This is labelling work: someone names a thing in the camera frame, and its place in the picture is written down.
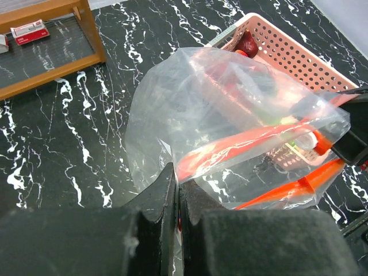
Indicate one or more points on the wooden shelf rack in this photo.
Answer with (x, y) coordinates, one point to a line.
(73, 43)

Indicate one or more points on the dark purple fig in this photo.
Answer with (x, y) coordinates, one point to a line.
(246, 45)

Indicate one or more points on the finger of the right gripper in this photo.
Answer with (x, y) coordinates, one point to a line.
(352, 147)

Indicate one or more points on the pink perforated plastic basket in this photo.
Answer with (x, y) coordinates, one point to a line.
(283, 53)

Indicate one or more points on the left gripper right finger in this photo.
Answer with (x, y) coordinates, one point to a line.
(219, 241)

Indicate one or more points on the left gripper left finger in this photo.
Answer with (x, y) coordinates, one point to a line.
(134, 239)

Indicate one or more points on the red white small box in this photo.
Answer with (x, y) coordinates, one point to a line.
(29, 32)

